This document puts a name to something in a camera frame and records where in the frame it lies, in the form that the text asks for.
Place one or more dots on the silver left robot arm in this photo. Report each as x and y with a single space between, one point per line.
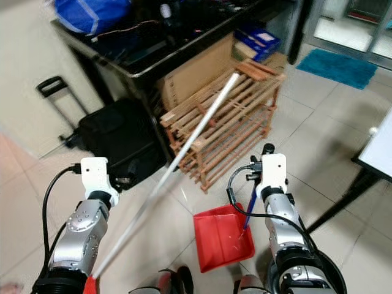
82 236

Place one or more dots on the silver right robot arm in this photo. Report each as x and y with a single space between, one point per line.
285 220

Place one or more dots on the teal floor mat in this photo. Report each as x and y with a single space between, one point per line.
337 67

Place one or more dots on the black trolley suitcase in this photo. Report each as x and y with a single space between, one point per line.
122 138

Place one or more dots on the wooden slatted rack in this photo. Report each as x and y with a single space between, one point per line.
245 122

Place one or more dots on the robot left leg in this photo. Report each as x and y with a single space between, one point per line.
165 282

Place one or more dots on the robot leg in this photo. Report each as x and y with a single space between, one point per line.
165 282
252 285

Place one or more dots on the brown cardboard box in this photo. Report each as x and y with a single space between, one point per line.
199 73

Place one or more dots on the robot right leg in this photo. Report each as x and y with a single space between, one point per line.
252 285

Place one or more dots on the black glass-top desk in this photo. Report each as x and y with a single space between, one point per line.
147 58

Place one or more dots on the white table with black legs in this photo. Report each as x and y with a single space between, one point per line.
380 153

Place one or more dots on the blue printed paper boxes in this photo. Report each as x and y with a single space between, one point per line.
257 41

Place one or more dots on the blue fabric bag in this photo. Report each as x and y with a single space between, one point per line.
92 13

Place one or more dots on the aluminium glass sliding door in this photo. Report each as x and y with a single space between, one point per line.
361 9

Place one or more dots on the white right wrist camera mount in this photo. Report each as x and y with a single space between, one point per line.
274 171

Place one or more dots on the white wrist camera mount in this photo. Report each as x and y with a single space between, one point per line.
274 171
95 173

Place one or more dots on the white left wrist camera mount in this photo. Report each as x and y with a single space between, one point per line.
95 173

